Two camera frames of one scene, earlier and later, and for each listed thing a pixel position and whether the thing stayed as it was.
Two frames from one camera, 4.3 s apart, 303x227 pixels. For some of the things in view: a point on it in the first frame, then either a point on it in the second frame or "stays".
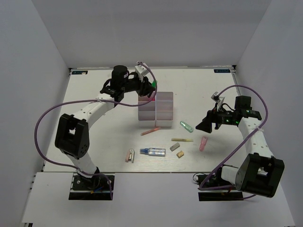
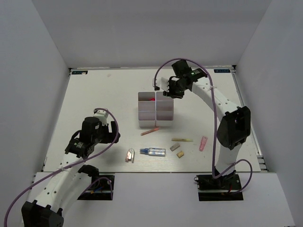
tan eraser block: x=180 y=154 stays
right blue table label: x=221 y=70 stays
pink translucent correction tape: x=203 y=144 stays
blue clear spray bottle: x=153 y=152 stays
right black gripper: x=212 y=116 to x=171 y=93
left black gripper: x=145 y=87 to x=110 y=136
